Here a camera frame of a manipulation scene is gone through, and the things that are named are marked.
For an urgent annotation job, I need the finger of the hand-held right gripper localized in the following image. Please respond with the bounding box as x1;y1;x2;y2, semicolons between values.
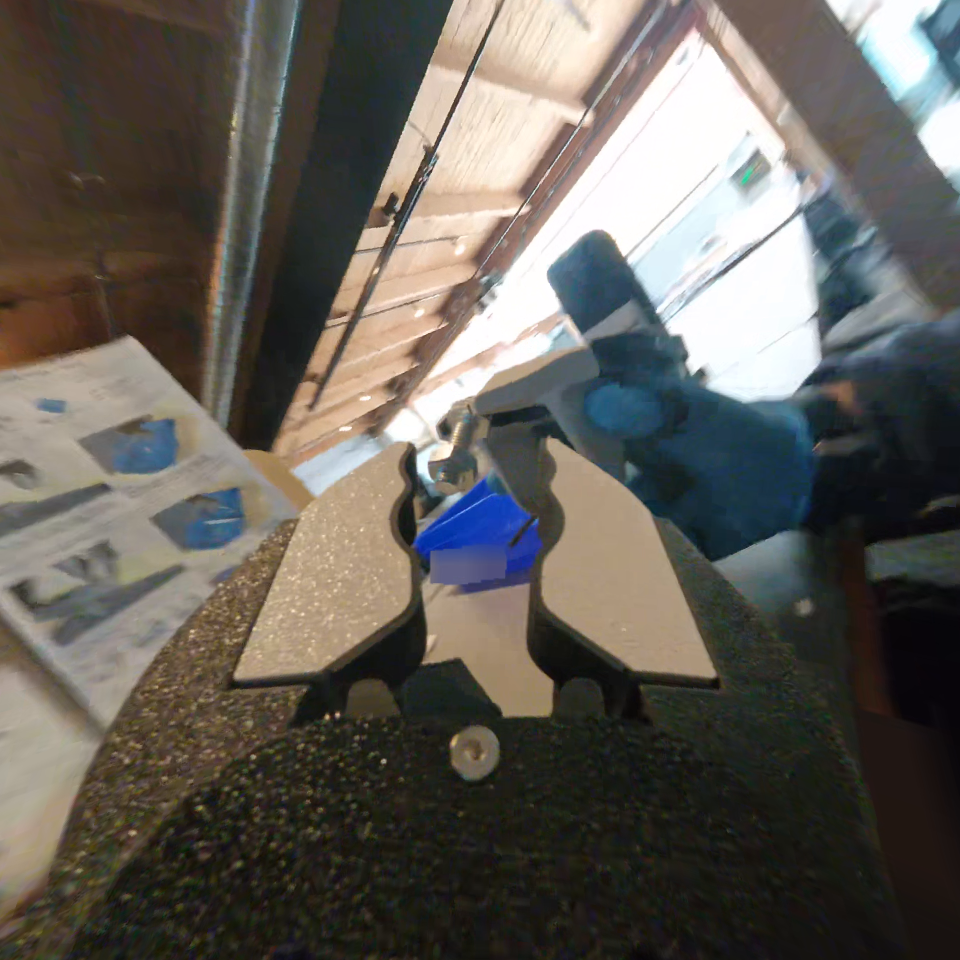
474;347;603;418
486;423;558;520

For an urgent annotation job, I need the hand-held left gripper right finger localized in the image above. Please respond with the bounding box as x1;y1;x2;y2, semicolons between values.
527;437;721;690

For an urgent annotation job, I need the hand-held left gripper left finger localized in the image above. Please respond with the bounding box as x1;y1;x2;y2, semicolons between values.
232;441;429;689

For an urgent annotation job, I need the silver bolt with nut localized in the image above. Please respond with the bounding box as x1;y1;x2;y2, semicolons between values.
427;442;477;496

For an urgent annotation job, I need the steel hex bolt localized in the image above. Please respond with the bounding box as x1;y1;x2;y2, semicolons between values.
437;399;483;451

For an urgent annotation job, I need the person's right hand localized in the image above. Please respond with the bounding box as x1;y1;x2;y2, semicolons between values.
583;375;817;562

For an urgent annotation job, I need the large blue plastic bin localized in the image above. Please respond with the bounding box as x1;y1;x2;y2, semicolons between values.
414;476;543;595

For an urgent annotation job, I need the printed instruction sheet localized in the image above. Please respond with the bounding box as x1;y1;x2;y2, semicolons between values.
0;336;300;729

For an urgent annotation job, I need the silver air duct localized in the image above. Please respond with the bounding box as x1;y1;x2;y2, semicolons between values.
202;0;301;425

